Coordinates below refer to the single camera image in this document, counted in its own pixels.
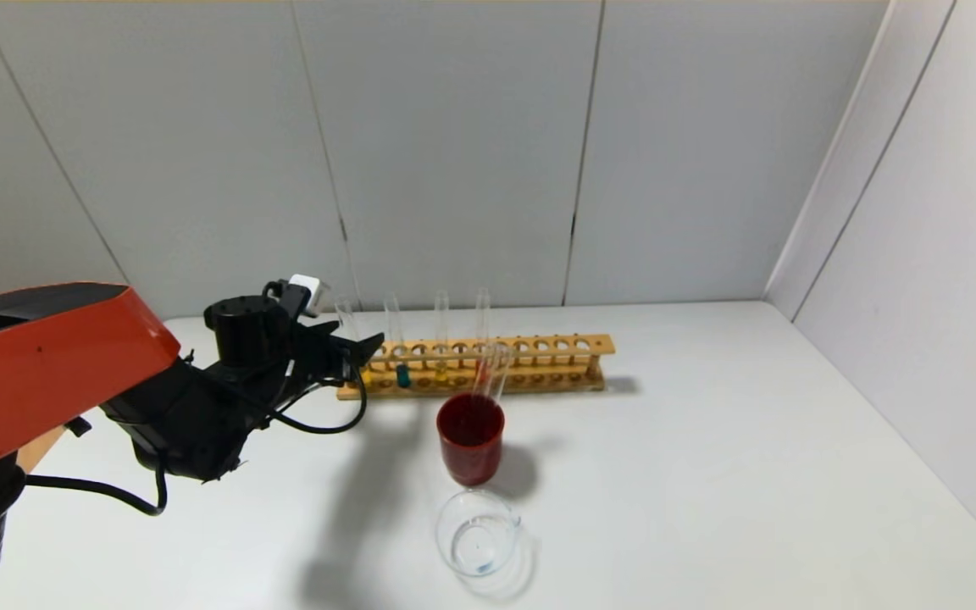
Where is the test tube with yellow pigment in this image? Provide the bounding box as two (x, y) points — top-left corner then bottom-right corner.
(434, 290), (452, 384)
(334, 294), (374, 391)

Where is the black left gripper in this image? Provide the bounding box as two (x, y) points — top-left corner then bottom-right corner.
(285, 320), (385, 382)

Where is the red plastic cup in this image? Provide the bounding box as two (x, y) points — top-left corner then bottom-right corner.
(436, 391), (507, 487)

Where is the test tube with red pigment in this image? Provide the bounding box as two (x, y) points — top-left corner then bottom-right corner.
(475, 288), (491, 382)

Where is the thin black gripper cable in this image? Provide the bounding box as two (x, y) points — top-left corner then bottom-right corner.
(268, 363), (369, 435)

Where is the wooden test tube rack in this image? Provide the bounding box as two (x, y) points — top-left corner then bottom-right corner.
(335, 334), (616, 401)

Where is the clear glass beaker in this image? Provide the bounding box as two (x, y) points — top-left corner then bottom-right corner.
(435, 487), (526, 579)

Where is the test tube with blue pigment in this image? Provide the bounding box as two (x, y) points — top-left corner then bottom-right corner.
(384, 292), (413, 390)

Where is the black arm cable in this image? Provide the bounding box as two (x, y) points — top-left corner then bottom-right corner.
(22, 457), (169, 517)

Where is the empty glass test tube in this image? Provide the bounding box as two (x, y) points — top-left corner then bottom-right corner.
(472, 342), (513, 406)

